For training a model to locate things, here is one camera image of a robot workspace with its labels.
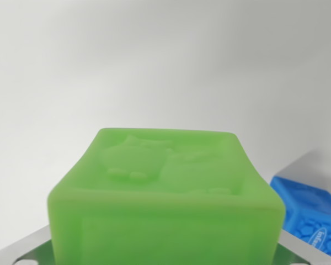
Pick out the gripper left finger with silver black pad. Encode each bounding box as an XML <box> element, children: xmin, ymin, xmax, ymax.
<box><xmin>0</xmin><ymin>224</ymin><xmax>57</xmax><ymax>265</ymax></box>

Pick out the gripper right finger with silver black pad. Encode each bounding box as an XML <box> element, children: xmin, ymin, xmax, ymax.
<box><xmin>277</xmin><ymin>229</ymin><xmax>331</xmax><ymax>265</ymax></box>

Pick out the green translucent toy cube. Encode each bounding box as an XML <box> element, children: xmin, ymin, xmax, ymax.
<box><xmin>46</xmin><ymin>127</ymin><xmax>286</xmax><ymax>265</ymax></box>

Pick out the blue embossed toy cube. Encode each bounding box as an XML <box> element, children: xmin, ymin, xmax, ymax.
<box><xmin>269</xmin><ymin>173</ymin><xmax>331</xmax><ymax>263</ymax></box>

